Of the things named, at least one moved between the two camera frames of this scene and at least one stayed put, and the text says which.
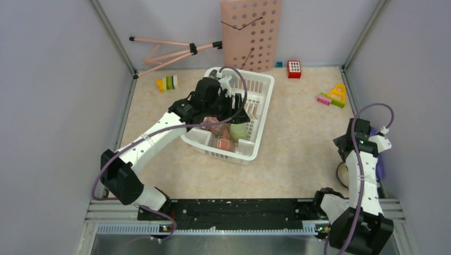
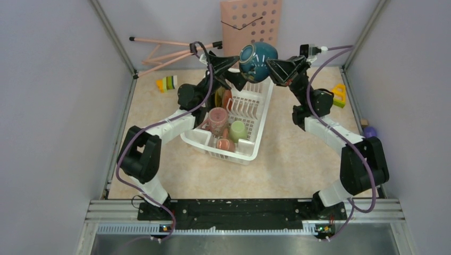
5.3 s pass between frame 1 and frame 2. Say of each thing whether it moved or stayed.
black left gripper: moved
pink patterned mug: stayed
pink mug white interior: stayed
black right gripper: moved
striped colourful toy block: stayed
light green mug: stayed
